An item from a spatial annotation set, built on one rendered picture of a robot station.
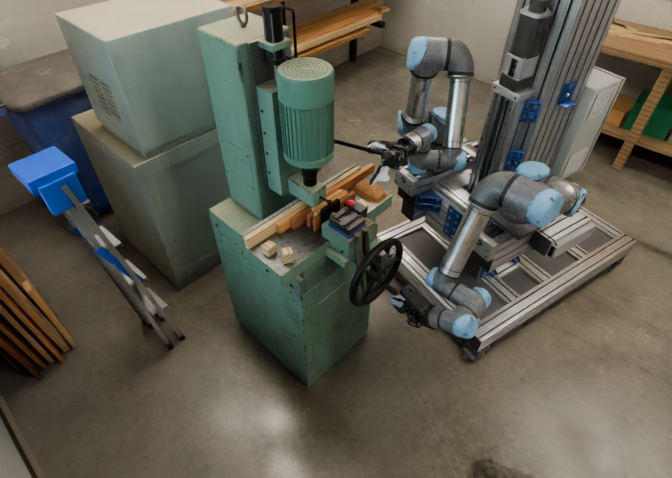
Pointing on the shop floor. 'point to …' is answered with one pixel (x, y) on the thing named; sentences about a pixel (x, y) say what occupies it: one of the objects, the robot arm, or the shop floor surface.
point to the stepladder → (57, 176)
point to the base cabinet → (294, 313)
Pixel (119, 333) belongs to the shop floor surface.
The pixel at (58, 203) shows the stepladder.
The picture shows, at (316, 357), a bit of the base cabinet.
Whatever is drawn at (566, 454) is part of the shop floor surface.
